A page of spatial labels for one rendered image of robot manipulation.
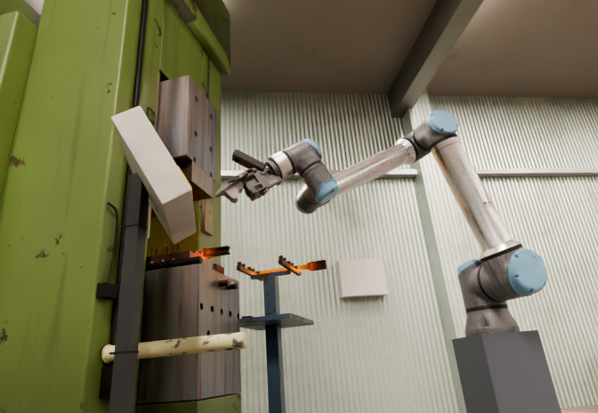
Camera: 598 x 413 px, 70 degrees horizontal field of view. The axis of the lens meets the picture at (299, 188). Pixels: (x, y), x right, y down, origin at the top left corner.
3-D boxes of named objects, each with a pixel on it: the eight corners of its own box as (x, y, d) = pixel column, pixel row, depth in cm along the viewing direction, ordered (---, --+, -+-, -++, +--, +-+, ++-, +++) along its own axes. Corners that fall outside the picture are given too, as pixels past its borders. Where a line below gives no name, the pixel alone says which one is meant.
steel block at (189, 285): (241, 392, 170) (238, 281, 188) (197, 400, 136) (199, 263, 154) (118, 401, 181) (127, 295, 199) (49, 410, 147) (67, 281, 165)
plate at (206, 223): (213, 235, 212) (213, 204, 219) (205, 230, 204) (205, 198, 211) (209, 236, 213) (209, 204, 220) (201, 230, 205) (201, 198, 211)
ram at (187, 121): (224, 189, 206) (224, 119, 222) (186, 154, 171) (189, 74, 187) (147, 203, 214) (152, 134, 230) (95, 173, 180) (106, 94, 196)
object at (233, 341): (249, 350, 120) (248, 330, 122) (242, 350, 115) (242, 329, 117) (112, 363, 128) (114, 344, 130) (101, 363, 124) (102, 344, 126)
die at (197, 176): (213, 198, 190) (213, 178, 194) (191, 181, 172) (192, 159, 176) (129, 212, 198) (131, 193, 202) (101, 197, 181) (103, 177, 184)
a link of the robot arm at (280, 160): (279, 147, 140) (276, 160, 149) (267, 153, 138) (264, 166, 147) (294, 167, 138) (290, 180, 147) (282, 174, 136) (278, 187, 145)
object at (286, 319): (313, 324, 217) (313, 320, 217) (290, 317, 181) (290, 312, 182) (259, 330, 224) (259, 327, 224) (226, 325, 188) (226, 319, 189)
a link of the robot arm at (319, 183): (334, 198, 150) (314, 171, 153) (346, 185, 140) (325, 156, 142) (313, 211, 146) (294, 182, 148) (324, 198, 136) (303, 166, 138)
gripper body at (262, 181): (252, 194, 132) (283, 176, 137) (237, 172, 134) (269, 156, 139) (249, 203, 139) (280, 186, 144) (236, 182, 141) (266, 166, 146)
